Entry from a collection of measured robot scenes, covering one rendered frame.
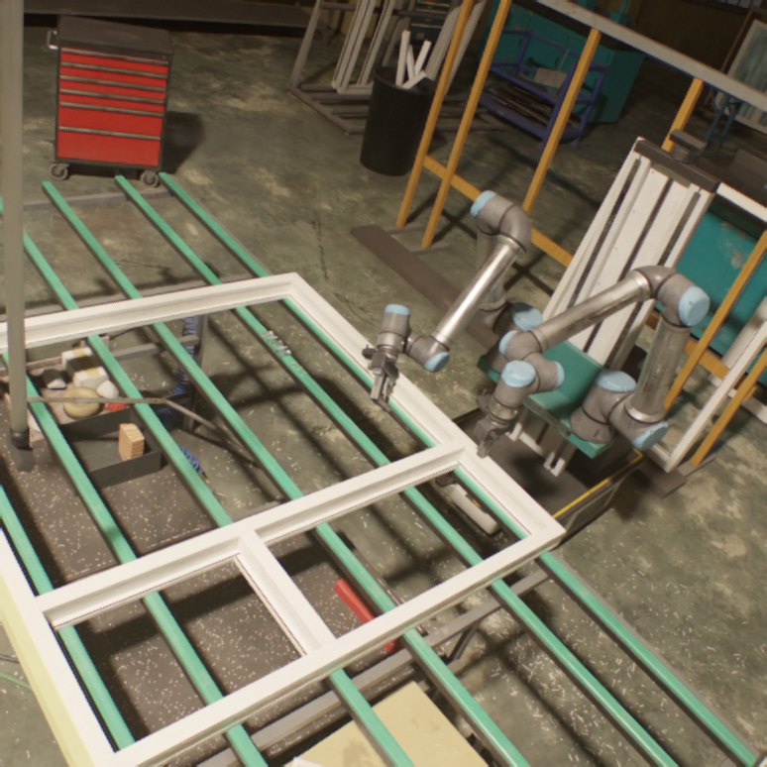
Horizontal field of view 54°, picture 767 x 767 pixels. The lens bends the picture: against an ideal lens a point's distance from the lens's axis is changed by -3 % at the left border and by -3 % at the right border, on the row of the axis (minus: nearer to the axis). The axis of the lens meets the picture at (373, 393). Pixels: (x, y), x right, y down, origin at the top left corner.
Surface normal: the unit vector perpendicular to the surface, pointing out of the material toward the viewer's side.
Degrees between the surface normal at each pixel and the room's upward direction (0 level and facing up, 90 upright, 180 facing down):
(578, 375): 90
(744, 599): 0
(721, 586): 0
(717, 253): 90
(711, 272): 90
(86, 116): 90
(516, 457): 0
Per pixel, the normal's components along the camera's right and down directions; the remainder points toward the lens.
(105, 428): 0.60, 0.61
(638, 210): -0.71, 0.27
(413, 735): 0.25, -0.76
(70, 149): 0.29, 0.65
